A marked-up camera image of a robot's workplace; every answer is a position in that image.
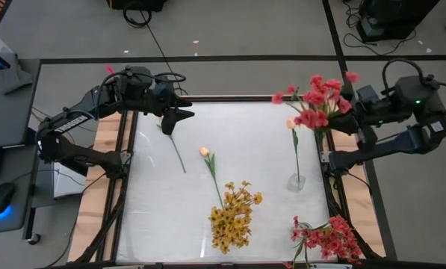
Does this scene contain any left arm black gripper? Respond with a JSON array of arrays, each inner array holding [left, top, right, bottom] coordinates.
[[147, 74, 196, 136]]

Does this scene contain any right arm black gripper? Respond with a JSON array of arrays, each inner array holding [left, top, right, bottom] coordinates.
[[329, 99, 381, 154]]

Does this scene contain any orange tulips bunch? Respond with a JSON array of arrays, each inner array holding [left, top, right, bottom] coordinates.
[[270, 71, 361, 150]]

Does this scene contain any peach artificial tulip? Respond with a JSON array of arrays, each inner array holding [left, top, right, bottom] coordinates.
[[285, 115, 302, 185], [198, 146, 226, 208], [155, 123, 188, 174]]

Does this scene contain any red artificial flower bunch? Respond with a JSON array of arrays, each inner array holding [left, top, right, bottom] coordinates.
[[312, 215, 363, 265]]

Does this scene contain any red flower stem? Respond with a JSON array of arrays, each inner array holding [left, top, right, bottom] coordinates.
[[282, 214, 332, 269]]

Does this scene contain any small textured glass vase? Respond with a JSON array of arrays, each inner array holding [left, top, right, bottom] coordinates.
[[285, 172, 308, 194]]

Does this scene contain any black equipment case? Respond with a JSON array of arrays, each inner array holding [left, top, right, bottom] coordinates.
[[356, 0, 441, 43]]

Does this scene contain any black equipment box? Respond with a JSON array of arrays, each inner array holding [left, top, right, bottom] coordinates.
[[105, 0, 170, 12]]

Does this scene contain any wooden table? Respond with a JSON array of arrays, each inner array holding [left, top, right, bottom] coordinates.
[[67, 93, 388, 263]]

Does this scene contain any white box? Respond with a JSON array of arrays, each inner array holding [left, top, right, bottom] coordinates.
[[52, 162, 87, 200]]

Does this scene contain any dark grey desk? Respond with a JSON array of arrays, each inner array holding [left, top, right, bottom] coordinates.
[[0, 58, 46, 235]]

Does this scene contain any black computer mouse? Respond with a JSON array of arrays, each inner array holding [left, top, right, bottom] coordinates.
[[0, 182, 17, 217]]

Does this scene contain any black aluminium table frame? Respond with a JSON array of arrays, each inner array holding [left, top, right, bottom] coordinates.
[[95, 95, 386, 269]]

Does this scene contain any long black floor cable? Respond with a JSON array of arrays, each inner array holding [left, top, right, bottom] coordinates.
[[138, 10, 189, 96]]

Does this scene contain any tangled black floor cable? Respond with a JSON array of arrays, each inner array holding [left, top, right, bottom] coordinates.
[[341, 0, 418, 57]]

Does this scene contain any black cable bundle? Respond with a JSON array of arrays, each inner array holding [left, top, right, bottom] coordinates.
[[326, 179, 382, 261], [72, 175, 128, 265]]

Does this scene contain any coiled black cable loop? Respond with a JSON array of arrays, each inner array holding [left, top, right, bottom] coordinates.
[[123, 7, 153, 29]]

